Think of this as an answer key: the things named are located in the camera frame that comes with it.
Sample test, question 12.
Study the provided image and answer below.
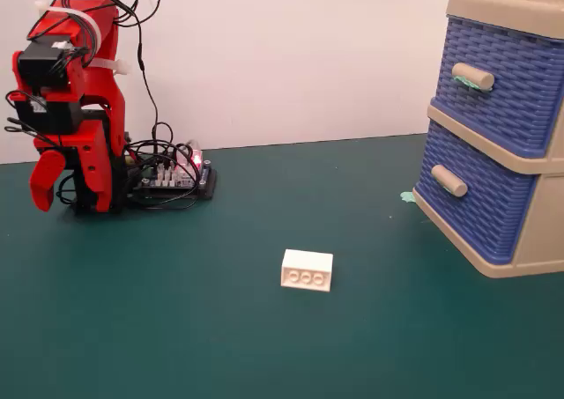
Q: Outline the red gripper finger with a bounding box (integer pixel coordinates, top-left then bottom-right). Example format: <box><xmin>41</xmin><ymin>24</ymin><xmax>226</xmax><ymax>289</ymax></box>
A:
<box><xmin>28</xmin><ymin>150</ymin><xmax>69</xmax><ymax>213</ymax></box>
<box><xmin>76</xmin><ymin>144</ymin><xmax>110</xmax><ymax>214</ymax></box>

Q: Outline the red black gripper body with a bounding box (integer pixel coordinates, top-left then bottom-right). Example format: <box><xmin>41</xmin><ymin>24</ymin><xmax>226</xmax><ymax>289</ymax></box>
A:
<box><xmin>8</xmin><ymin>91</ymin><xmax>108</xmax><ymax>154</ymax></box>

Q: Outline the white brick cube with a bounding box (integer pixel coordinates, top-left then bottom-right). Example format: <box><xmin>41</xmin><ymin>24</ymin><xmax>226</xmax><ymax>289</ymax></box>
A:
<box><xmin>279</xmin><ymin>248</ymin><xmax>335</xmax><ymax>293</ymax></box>

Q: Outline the blue woven drawer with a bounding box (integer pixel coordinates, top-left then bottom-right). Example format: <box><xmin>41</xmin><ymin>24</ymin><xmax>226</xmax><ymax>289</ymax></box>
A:
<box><xmin>428</xmin><ymin>15</ymin><xmax>564</xmax><ymax>159</ymax></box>
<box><xmin>415</xmin><ymin>119</ymin><xmax>540</xmax><ymax>264</ymax></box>

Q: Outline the white zip tie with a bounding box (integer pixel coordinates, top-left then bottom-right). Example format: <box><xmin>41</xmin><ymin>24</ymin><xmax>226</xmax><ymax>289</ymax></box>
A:
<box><xmin>34</xmin><ymin>1</ymin><xmax>103</xmax><ymax>53</ymax></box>
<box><xmin>86</xmin><ymin>56</ymin><xmax>132</xmax><ymax>77</ymax></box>

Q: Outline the motor controller circuit board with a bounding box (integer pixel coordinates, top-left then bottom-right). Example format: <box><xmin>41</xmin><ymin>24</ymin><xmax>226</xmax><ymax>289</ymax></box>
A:
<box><xmin>126</xmin><ymin>141</ymin><xmax>219</xmax><ymax>201</ymax></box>

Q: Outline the green putty strip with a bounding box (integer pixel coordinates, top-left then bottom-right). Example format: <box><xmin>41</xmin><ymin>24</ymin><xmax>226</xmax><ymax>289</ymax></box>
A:
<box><xmin>453</xmin><ymin>75</ymin><xmax>493</xmax><ymax>93</ymax></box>

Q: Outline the black gripper servo cable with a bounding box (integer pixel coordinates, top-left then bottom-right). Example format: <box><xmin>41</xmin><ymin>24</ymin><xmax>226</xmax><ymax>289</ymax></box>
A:
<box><xmin>4</xmin><ymin>89</ymin><xmax>43</xmax><ymax>135</ymax></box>

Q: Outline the black base servo cable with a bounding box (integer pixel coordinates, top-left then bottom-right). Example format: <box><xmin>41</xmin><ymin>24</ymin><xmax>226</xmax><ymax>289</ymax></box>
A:
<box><xmin>56</xmin><ymin>123</ymin><xmax>200</xmax><ymax>211</ymax></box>

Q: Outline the long black arm cable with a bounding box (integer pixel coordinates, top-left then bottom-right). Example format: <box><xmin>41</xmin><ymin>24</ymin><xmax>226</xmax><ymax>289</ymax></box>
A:
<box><xmin>85</xmin><ymin>0</ymin><xmax>174</xmax><ymax>153</ymax></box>

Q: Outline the blue woven drawer, green-taped handle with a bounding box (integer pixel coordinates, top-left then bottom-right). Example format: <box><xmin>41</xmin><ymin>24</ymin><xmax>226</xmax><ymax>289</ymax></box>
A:
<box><xmin>428</xmin><ymin>15</ymin><xmax>564</xmax><ymax>159</ymax></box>

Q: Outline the beige plastic drawer cabinet frame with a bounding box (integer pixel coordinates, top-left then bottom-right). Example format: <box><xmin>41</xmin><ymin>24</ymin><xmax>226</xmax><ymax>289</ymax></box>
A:
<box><xmin>412</xmin><ymin>0</ymin><xmax>564</xmax><ymax>279</ymax></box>

